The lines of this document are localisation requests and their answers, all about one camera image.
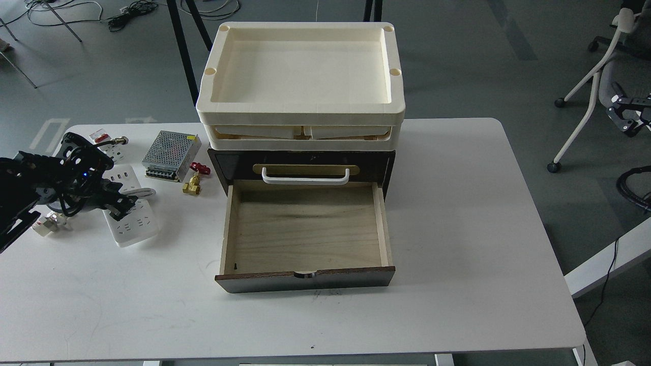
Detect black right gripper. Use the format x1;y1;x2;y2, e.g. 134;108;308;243
607;92;650;137

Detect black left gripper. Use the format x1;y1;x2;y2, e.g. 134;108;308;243
46;132;138;222

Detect white power strip cable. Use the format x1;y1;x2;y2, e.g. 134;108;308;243
118;187;157;200

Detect white power strip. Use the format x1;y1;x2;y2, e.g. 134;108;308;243
104;164;160;248

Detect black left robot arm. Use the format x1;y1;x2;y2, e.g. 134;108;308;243
1;132;137;250

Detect white office chair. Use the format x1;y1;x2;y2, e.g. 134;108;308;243
547;1;649;173

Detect white red circuit breaker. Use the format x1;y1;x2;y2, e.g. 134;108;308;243
89;129;124;162

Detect metal mesh power supply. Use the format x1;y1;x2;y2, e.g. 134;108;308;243
142;131;201;181

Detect white metal plug adapter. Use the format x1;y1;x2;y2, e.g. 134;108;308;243
31;211;68;237

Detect open wooden drawer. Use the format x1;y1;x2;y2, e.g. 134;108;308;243
215;180;396;293

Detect cream plastic stacked tray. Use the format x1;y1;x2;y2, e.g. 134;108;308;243
196;22;405;151

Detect brass valve red handle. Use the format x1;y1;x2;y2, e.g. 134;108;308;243
182;162;211;196

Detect black floor cables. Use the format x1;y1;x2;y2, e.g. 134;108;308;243
20;0;241;32

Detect white drawer handle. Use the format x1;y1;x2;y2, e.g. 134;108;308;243
262;167;350;186

